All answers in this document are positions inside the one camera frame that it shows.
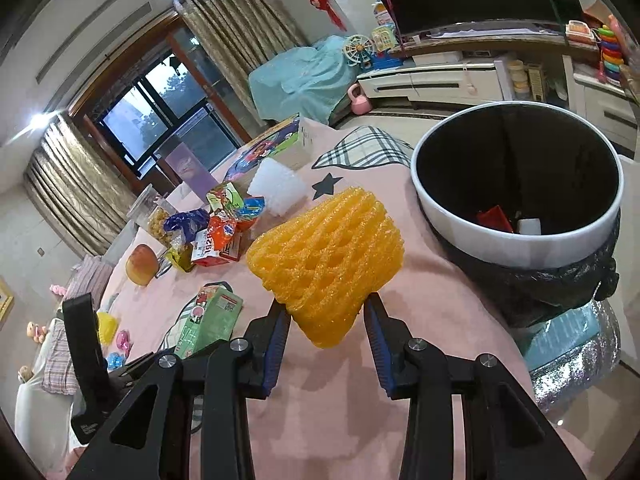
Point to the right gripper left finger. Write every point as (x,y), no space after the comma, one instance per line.
(267,337)

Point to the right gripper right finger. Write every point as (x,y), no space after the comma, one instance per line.
(387,340)

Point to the orange foam fruit net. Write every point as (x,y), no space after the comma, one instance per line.
(324,263)

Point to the red snack bag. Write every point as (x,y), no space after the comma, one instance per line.
(494,219)

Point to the white foam block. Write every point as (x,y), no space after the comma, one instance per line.
(529,226)

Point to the white trash bin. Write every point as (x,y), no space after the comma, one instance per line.
(534,160)

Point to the pink toy on bed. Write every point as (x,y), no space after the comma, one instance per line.
(123,347)

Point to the green snack box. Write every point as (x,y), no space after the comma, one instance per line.
(213,317)

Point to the yellow toy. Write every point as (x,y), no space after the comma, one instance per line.
(107,327)

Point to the pink blanket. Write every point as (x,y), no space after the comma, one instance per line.
(363,353)

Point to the red white milk carton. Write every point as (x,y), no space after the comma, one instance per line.
(204,252)

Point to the yellow snack wrapper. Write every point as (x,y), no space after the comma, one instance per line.
(180,258)

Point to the blue foil wrapper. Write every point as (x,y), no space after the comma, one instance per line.
(187,223)

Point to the green apple snack bag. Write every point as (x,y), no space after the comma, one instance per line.
(225,198)

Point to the black bin liner bag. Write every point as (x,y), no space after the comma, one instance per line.
(527,297)

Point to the clear jar of snacks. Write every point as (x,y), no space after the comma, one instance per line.
(150,211)

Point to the purple tumbler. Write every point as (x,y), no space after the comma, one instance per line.
(183,162)

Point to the colourful picture book box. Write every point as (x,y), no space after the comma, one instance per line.
(287,143)

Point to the pink kettlebell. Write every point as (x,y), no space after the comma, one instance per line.
(359,103)

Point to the teal cloth covered chair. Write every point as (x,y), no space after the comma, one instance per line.
(310,81)

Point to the toy ferris wheel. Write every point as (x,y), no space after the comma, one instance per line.
(358,50)

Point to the white tv cabinet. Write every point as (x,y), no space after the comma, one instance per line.
(465,69)

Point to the rainbow stacking ring toy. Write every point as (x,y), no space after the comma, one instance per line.
(611,55)

